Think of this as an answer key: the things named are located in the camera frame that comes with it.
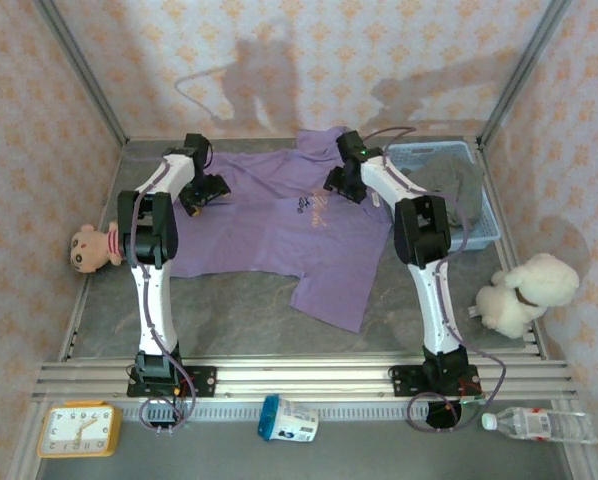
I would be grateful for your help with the light blue plastic basket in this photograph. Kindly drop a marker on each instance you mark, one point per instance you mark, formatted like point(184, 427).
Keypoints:
point(479, 240)

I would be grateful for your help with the grey garment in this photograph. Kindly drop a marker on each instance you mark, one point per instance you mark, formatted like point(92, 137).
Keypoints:
point(449, 185)

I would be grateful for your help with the wide aluminium mounting rail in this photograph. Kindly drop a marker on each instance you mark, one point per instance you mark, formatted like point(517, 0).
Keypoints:
point(304, 375)

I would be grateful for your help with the yellow alarm clock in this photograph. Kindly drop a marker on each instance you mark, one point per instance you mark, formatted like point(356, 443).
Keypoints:
point(76, 430)

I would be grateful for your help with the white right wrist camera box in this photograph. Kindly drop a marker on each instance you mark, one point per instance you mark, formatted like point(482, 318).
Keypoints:
point(375, 199)

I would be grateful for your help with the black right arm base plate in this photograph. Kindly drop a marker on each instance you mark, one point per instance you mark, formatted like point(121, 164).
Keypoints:
point(399, 380)

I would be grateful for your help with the aluminium frame post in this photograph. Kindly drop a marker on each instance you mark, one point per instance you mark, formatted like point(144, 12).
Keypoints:
point(521, 70)
point(84, 70)

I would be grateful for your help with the clear plastic water bottle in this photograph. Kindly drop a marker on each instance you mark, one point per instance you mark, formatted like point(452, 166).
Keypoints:
point(539, 424)

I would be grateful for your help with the purple t-shirt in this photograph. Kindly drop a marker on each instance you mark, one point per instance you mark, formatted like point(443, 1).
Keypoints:
point(279, 235)

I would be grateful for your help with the white fluffy plush toy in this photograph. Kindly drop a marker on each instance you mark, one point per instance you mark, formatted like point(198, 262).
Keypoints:
point(529, 290)

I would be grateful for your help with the thin aluminium table edge strip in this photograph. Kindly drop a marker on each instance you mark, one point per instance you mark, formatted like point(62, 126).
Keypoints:
point(73, 320)

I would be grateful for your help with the white cup with blue lid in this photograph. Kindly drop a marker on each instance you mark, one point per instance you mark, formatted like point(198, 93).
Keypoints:
point(289, 420)

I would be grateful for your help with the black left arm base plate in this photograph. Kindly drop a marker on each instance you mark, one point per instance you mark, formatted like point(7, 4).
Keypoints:
point(206, 380)

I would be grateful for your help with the plush doll with striped shirt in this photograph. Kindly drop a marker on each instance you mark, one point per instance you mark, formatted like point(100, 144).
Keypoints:
point(86, 252)

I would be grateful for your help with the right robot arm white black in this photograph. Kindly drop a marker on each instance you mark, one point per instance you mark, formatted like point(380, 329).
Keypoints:
point(421, 230)

